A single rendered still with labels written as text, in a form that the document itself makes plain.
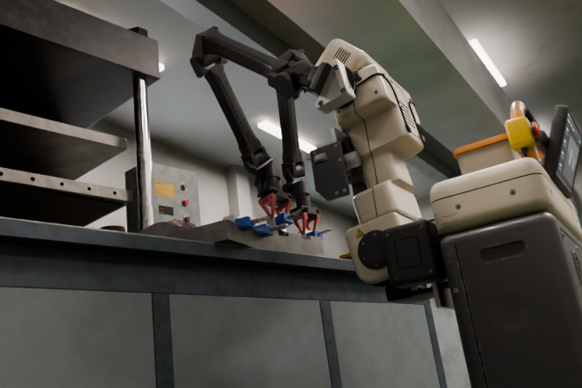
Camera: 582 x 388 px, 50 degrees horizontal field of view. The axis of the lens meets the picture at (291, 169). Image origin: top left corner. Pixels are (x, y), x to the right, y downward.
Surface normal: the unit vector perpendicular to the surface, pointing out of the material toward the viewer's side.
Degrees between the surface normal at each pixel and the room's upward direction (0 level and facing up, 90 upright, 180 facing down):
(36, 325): 90
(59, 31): 90
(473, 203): 90
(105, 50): 90
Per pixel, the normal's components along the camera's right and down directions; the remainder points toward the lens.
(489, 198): -0.52, -0.23
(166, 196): 0.73, -0.32
